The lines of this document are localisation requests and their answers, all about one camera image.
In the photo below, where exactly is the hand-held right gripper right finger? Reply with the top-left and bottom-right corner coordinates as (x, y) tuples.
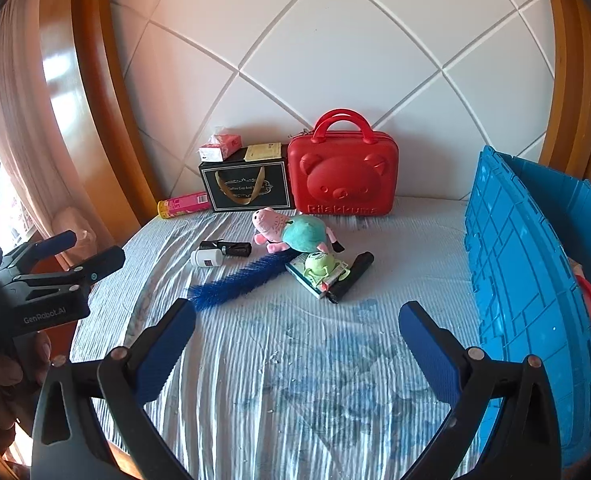
(398, 301), (562, 480)

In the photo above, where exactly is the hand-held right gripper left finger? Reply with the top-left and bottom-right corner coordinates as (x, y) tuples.
(30, 298), (197, 480)

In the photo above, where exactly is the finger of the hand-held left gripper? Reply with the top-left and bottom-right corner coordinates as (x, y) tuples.
(0, 230), (78, 273)
(13, 246), (126, 293)

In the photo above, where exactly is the blue plastic crate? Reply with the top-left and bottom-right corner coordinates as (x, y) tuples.
(463, 145), (591, 470)

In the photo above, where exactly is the person's left hand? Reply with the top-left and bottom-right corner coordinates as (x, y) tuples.
(0, 332), (52, 431)

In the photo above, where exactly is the pink cylindrical can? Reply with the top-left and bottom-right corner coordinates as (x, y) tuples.
(157, 192), (211, 221)

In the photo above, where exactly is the blue feather brush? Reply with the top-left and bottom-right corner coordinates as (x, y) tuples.
(188, 252), (296, 308)

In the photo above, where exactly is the white jar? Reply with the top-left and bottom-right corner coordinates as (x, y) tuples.
(190, 250), (222, 268)

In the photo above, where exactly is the pink curtain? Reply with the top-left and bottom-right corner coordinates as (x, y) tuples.
(0, 0), (94, 271)

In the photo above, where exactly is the black folding umbrella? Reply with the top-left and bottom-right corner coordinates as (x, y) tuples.
(325, 251), (375, 305)

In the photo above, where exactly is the striped light blue bedsheet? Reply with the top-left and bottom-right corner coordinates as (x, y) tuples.
(70, 199), (506, 480)

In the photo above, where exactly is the black spray bottle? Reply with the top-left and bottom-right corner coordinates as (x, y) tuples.
(200, 240), (252, 258)

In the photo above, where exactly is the green frog plush toy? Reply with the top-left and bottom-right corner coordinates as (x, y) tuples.
(303, 251), (349, 283)

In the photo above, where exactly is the green and white flat box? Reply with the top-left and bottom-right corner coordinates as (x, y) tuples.
(286, 255), (350, 301)

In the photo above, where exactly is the black gift box gold ribbon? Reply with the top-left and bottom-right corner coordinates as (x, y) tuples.
(198, 145), (296, 212)

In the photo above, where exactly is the small pink tissue pack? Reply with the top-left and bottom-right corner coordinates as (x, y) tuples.
(199, 131), (243, 162)

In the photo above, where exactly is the yellow flat card box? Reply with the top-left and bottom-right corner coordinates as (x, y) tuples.
(244, 142), (282, 162)

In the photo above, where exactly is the red bear suitcase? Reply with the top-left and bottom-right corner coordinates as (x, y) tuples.
(287, 108), (400, 217)

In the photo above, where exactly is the padded headboard with wooden frame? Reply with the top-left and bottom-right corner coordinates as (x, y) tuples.
(40, 0), (591, 241)

